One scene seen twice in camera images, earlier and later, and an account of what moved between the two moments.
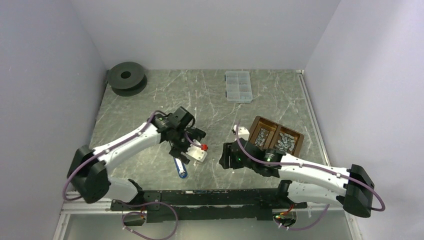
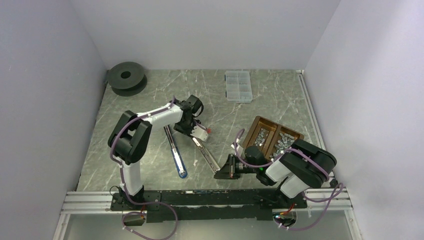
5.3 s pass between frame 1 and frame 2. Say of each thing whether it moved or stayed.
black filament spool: stayed
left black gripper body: moved
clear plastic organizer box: stayed
